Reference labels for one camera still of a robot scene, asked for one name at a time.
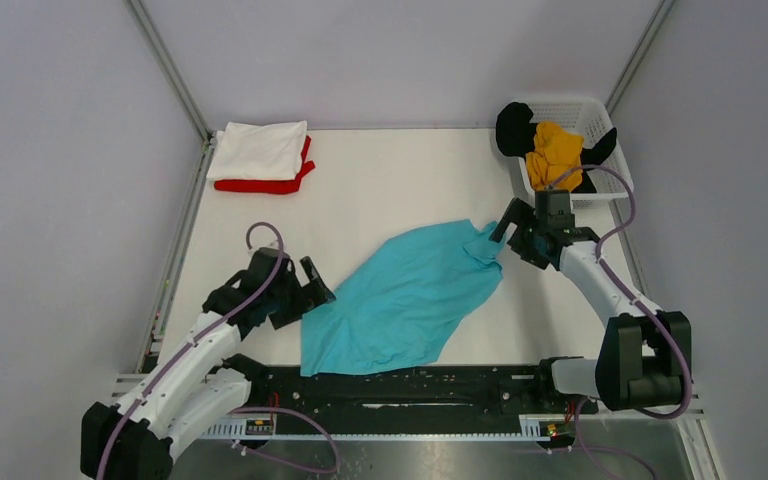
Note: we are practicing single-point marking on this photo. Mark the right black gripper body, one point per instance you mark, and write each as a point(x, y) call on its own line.
point(529, 233)

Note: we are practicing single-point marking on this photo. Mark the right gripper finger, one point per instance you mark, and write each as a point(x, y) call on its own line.
point(517, 215)
point(528, 253)

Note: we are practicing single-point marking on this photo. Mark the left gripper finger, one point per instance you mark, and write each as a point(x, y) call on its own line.
point(315, 291)
point(288, 313)

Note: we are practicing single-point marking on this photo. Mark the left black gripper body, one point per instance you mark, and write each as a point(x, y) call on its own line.
point(287, 295)

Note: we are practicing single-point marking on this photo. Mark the cyan t-shirt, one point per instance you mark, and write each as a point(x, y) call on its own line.
point(401, 306)

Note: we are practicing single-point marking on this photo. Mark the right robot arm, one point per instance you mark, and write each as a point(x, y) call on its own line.
point(644, 362)

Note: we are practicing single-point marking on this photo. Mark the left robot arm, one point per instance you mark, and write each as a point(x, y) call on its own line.
point(143, 433)

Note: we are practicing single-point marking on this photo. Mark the yellow t-shirt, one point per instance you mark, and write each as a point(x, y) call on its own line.
point(555, 152)

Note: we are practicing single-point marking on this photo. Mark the black t-shirt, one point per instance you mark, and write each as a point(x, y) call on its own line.
point(514, 132)

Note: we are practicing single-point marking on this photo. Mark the red folded t-shirt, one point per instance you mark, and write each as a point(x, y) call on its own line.
point(270, 187)

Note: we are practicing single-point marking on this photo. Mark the white plastic basket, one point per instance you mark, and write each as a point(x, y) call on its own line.
point(588, 118)

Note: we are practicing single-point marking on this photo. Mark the white folded t-shirt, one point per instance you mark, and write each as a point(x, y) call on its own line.
point(251, 152)

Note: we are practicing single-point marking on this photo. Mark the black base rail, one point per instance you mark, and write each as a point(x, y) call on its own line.
point(420, 400)

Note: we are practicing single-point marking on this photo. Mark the white slotted cable duct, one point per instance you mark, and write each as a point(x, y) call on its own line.
point(526, 429)

